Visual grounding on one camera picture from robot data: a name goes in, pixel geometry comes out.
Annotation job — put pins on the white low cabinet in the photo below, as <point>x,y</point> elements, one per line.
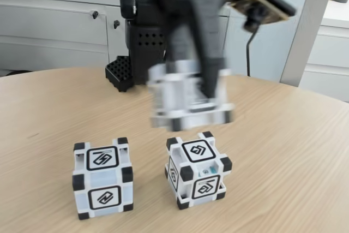
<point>54,31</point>

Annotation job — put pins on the camera board on black mount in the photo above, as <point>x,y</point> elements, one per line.
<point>261,3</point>

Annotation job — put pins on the grey vertical frame post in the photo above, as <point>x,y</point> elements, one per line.
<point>308,25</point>

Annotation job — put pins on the black perforated base block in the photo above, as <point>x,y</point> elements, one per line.
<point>120,69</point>

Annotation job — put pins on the white cube crossed symbol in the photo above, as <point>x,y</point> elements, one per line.
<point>177,91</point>

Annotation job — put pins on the black cabinet key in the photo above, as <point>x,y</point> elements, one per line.
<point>95,14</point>
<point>116,24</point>

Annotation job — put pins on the white cube lightning symbol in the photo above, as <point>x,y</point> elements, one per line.
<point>105,178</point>

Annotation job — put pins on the white drawer unit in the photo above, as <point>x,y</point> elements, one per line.
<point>332,53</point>

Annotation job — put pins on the white cube double diamond symbol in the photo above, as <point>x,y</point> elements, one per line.
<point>196,149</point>

